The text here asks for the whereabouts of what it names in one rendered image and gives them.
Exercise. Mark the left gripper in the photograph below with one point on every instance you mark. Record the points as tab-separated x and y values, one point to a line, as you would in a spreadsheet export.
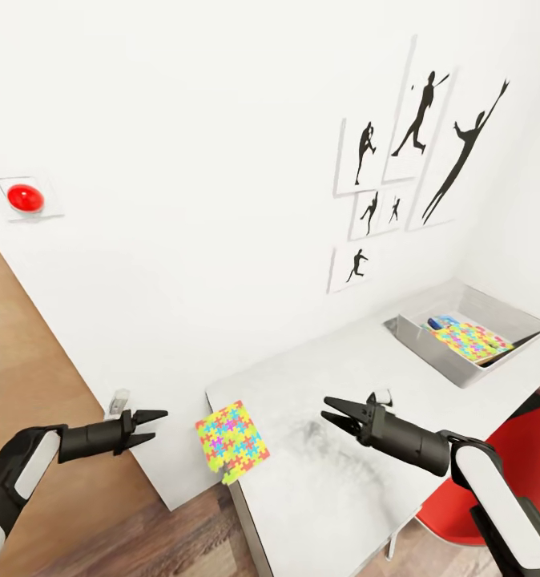
119	434

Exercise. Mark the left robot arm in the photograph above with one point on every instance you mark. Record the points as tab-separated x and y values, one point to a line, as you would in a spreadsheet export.
26	456

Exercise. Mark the toy box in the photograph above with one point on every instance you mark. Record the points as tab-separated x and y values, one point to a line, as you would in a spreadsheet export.
465	305

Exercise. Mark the electric switch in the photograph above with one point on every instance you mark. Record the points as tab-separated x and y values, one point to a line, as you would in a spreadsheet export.
26	192

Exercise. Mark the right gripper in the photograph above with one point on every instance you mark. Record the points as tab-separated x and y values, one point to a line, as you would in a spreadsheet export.
374	428

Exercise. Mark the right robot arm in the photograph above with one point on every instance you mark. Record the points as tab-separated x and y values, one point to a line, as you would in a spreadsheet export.
509	525

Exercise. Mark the jigsaw puzzle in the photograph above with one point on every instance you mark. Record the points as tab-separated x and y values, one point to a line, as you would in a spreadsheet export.
229	435
467	341

